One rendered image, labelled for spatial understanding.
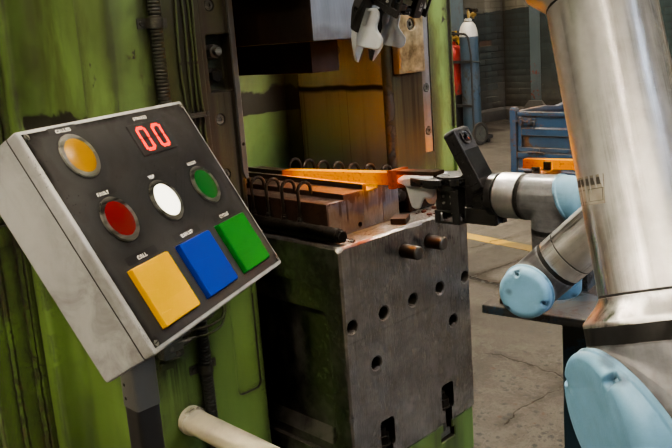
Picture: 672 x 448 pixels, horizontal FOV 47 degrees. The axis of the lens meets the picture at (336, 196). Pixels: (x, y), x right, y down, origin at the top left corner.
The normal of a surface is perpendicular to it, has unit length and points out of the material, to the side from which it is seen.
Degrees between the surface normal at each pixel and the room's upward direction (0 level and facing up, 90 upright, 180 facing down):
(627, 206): 73
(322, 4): 90
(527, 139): 89
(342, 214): 90
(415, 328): 90
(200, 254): 60
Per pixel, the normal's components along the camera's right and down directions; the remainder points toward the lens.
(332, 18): 0.71, 0.09
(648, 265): -0.38, -0.13
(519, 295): -0.51, 0.21
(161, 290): 0.78, -0.49
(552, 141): -0.72, 0.18
